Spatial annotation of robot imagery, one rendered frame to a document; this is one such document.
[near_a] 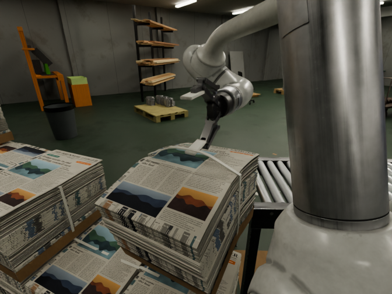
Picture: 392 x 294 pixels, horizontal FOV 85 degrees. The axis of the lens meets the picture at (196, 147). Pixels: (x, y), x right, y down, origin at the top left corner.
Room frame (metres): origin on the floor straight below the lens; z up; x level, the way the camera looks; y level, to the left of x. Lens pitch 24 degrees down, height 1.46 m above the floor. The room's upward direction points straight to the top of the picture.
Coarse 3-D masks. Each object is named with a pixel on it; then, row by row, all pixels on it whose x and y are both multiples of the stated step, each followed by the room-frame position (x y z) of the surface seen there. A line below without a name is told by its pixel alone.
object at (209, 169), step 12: (156, 156) 0.57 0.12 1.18; (168, 156) 0.57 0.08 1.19; (180, 156) 0.56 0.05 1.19; (192, 156) 0.56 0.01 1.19; (180, 168) 0.49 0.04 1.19; (192, 168) 0.49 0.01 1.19; (204, 168) 0.49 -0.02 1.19; (216, 168) 0.49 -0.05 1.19; (240, 168) 0.48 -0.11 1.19; (228, 180) 0.43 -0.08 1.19; (240, 192) 0.47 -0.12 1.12; (240, 204) 0.47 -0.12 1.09; (240, 216) 0.47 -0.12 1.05
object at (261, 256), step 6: (240, 252) 1.24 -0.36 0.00; (258, 252) 1.24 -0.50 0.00; (264, 252) 1.24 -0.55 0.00; (258, 258) 1.18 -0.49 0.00; (264, 258) 1.18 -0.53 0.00; (240, 264) 1.13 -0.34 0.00; (258, 264) 1.13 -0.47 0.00; (240, 270) 1.08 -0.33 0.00; (240, 276) 1.03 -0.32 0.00; (240, 282) 0.99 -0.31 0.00; (240, 288) 0.95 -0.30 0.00
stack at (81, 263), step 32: (96, 224) 0.67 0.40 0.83; (64, 256) 0.52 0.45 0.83; (96, 256) 0.52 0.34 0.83; (128, 256) 0.52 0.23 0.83; (0, 288) 0.50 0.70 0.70; (32, 288) 0.41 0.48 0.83; (64, 288) 0.41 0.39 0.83; (96, 288) 0.41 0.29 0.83; (128, 288) 0.41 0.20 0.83; (160, 288) 0.41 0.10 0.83; (224, 288) 0.41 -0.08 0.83
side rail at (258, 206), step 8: (256, 208) 0.80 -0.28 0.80; (264, 208) 0.80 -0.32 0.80; (272, 208) 0.80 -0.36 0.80; (280, 208) 0.80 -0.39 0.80; (256, 216) 0.80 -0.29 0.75; (264, 216) 0.80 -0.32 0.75; (272, 216) 0.80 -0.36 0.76; (256, 224) 0.80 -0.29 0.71; (264, 224) 0.80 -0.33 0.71; (272, 224) 0.80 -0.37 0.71
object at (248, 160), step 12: (180, 144) 0.71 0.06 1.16; (204, 156) 0.56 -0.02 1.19; (216, 156) 0.57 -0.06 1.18; (228, 156) 0.57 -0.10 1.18; (240, 156) 0.57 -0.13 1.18; (252, 156) 0.58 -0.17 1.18; (252, 168) 0.56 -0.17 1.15; (252, 180) 0.56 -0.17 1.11; (252, 192) 0.56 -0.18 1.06; (252, 204) 0.57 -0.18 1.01
